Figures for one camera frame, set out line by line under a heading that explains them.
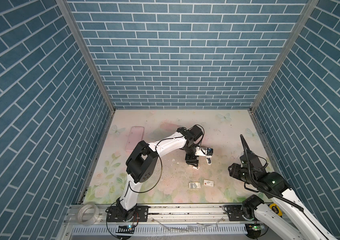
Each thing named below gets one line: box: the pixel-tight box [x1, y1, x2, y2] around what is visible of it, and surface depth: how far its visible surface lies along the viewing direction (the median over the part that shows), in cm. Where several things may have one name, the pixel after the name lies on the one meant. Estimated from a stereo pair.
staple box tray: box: [188, 181, 201, 189], surface depth 84 cm
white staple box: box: [203, 179, 214, 187], surface depth 84 cm
